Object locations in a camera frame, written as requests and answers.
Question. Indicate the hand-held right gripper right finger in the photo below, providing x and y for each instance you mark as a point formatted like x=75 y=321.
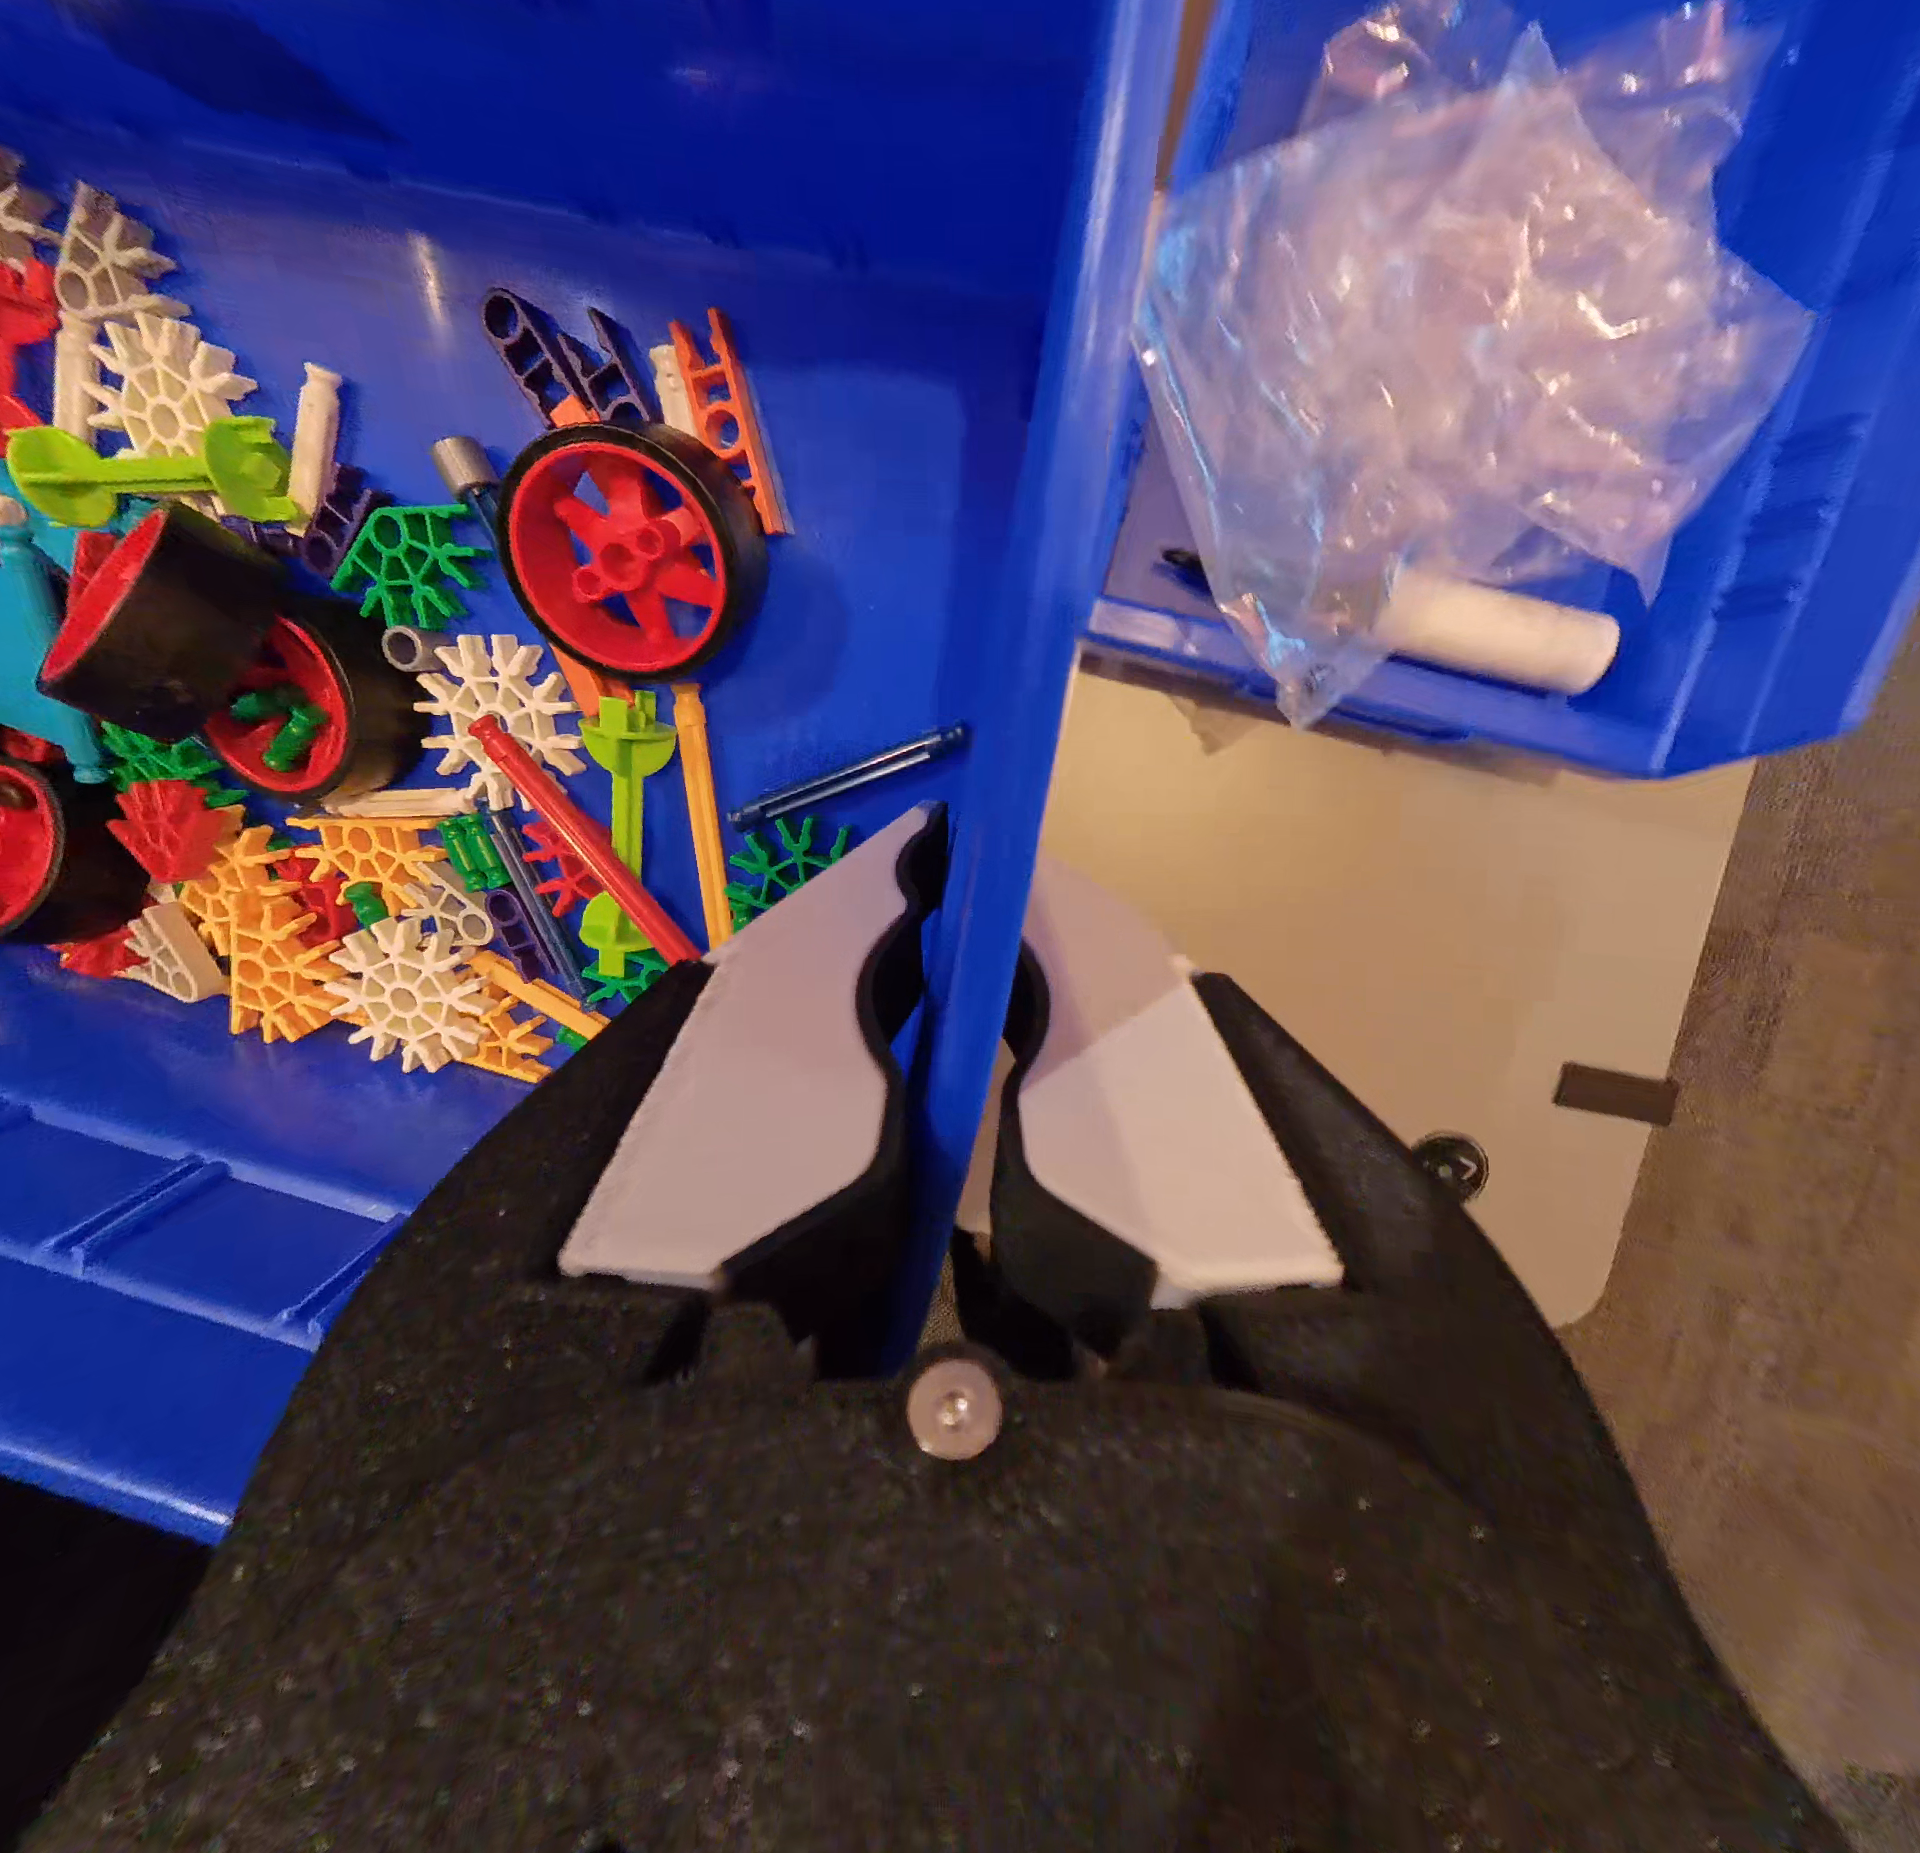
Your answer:
x=1171 y=1164

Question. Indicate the pile of plastic construction pieces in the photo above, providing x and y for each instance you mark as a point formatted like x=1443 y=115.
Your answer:
x=392 y=982

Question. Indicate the clear plastic bag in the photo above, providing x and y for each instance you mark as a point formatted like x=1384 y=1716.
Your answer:
x=1471 y=307

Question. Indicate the large blue plastic bin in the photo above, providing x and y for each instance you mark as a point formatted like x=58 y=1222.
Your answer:
x=751 y=157

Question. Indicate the white cylinder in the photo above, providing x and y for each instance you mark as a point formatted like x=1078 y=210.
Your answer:
x=1529 y=632

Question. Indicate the black table edge clip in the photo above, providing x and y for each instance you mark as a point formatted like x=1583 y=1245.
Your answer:
x=1614 y=1095

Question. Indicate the small blue plastic bin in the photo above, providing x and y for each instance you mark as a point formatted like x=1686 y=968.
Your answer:
x=1829 y=307

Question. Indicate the black marker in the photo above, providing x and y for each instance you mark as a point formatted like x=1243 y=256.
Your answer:
x=1182 y=560

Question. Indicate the dark blue toy rod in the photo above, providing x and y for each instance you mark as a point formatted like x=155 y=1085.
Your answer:
x=848 y=777

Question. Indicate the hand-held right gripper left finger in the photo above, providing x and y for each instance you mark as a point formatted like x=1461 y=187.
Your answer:
x=735 y=1103

